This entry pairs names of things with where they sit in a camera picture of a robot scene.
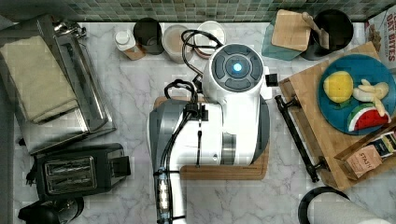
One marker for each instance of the black utensil holder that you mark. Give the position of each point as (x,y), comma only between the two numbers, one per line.
(340,29)

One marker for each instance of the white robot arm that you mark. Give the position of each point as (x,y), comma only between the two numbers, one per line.
(225,122)

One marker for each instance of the wooden cutting board under robot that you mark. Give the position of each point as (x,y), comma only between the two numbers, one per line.
(224,171)

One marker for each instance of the wooden tea box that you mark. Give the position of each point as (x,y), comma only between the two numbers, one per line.
(342,156)

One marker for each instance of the white round bowl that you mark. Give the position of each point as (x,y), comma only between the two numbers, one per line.
(206,46)

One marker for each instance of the pink Stash tea packet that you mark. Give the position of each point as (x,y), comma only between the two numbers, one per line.
(362,161)

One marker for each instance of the black cup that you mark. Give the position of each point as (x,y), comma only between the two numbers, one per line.
(148,33)

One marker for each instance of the black kettle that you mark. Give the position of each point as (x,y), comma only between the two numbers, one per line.
(61,211)

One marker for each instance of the dark tea packet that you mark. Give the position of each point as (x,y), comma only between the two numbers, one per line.
(385,144)

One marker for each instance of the plush watermelon slice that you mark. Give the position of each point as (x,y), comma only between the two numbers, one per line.
(366,116)

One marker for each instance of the beige ceramic canister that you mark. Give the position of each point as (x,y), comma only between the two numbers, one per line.
(172,42)

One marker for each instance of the yellow plush lemon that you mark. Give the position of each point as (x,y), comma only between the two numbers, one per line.
(338,86)

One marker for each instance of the small wooden board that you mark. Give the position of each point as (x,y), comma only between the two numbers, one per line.
(291,31)

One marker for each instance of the plush banana toy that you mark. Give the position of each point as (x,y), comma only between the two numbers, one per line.
(366,92)

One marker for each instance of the black toaster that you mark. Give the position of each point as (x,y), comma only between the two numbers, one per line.
(78,172)

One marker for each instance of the blue round plate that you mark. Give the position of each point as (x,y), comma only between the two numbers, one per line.
(359,67)

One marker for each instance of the beige folded towel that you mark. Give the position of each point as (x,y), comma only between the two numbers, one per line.
(40,82)

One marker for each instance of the wooden spatula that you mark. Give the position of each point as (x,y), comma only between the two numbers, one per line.
(323,36)

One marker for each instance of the steel dish rack tray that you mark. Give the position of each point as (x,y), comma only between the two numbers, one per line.
(91,118)

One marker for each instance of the paper towel roll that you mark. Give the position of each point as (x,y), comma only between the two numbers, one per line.
(326,205)

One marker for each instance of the oat bites cereal box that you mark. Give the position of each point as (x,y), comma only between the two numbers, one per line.
(381,31)

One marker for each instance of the white cap spice bottle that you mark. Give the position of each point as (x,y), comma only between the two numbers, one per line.
(126,43)

